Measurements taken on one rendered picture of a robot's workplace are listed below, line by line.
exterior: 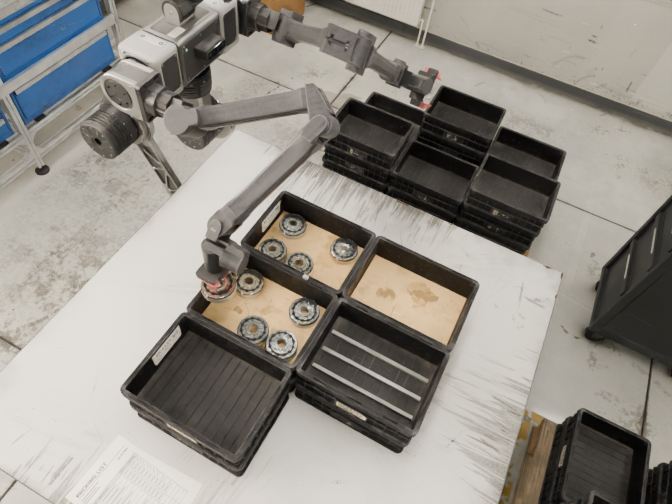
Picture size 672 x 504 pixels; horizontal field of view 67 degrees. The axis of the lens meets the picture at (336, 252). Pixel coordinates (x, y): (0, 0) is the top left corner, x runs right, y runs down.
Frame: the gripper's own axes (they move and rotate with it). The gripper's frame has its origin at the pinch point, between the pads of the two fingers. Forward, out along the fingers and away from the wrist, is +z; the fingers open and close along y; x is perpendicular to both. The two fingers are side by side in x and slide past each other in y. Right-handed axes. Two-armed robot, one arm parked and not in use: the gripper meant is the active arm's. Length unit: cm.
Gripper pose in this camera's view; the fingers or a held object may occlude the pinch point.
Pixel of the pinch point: (217, 281)
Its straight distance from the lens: 156.8
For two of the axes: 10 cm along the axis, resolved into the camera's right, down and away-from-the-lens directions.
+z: -1.1, 5.5, 8.3
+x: -8.7, -4.6, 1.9
